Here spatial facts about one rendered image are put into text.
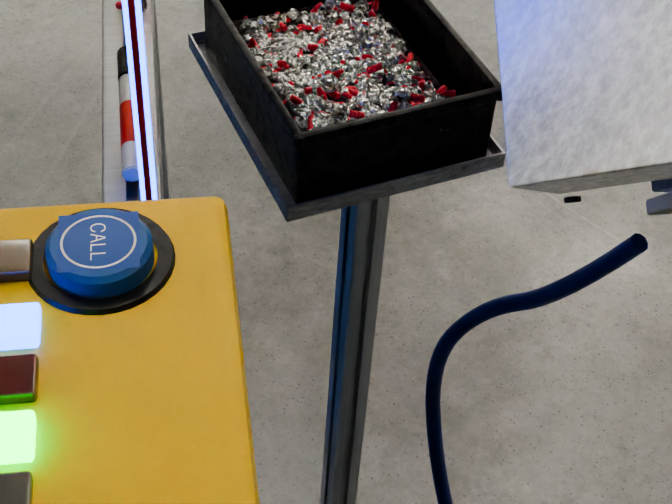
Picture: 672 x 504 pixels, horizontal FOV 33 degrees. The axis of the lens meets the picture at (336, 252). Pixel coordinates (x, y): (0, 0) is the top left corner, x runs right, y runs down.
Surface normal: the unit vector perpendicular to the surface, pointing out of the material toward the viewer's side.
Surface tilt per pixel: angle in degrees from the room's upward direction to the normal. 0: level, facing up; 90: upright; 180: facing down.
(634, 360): 0
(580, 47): 55
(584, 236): 0
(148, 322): 0
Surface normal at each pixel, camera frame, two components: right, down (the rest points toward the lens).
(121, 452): 0.05, -0.70
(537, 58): -0.57, -0.02
